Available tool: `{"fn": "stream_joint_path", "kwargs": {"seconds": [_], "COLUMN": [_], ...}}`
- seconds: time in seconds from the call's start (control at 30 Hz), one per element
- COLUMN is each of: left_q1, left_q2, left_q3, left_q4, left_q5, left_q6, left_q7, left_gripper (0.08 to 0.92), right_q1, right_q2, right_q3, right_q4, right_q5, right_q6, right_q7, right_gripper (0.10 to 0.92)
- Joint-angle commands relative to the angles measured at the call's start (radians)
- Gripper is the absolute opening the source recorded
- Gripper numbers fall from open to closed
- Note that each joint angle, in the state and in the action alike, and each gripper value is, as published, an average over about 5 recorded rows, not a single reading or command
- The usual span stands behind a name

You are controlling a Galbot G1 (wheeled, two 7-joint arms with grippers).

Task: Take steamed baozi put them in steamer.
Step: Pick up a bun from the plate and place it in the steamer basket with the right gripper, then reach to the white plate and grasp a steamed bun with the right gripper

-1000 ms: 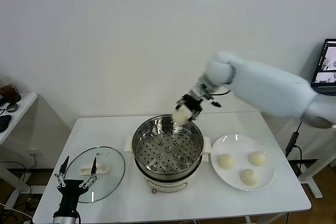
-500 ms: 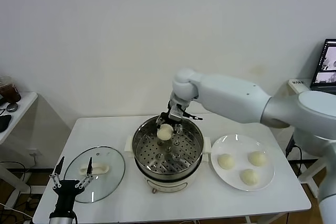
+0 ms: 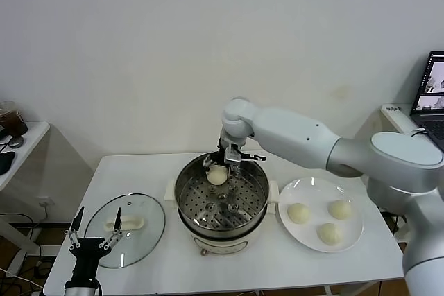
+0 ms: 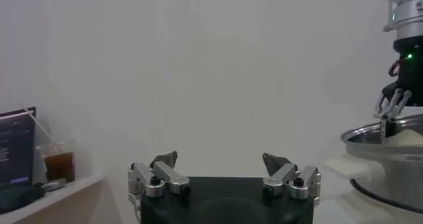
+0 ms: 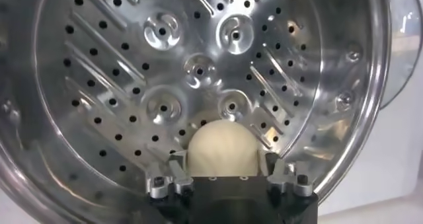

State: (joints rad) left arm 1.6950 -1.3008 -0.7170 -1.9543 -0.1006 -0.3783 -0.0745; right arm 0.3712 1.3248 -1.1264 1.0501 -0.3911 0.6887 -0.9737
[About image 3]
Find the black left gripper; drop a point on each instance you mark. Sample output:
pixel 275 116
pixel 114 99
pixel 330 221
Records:
pixel 86 251

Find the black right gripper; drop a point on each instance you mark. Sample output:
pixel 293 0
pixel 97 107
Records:
pixel 222 152

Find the white steamed baozi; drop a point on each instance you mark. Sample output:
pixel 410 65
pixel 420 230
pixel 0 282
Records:
pixel 298 213
pixel 340 209
pixel 329 234
pixel 217 175

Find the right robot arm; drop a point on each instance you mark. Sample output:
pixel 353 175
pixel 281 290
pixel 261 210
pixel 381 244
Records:
pixel 295 133

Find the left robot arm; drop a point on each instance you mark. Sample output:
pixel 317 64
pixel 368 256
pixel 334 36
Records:
pixel 81 289

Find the stainless steel steamer basket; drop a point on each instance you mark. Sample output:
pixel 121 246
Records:
pixel 189 185

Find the white side desk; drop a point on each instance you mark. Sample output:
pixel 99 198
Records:
pixel 31 143

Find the plastic cup of iced tea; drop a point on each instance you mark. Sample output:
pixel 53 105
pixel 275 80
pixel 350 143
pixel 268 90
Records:
pixel 14 124

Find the white round plate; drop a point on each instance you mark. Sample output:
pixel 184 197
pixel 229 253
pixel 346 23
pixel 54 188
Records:
pixel 352 235

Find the white desk with laptop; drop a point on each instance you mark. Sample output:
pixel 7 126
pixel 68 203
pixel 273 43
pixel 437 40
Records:
pixel 395 121

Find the white desk label sticker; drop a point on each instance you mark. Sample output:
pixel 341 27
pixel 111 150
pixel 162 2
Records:
pixel 392 109

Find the dark grey laptop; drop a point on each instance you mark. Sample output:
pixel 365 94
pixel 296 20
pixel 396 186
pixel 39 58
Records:
pixel 431 102

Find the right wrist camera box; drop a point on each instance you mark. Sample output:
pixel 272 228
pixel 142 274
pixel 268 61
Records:
pixel 233 155

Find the white wall outlet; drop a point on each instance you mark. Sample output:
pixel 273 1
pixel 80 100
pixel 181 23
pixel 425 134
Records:
pixel 45 202

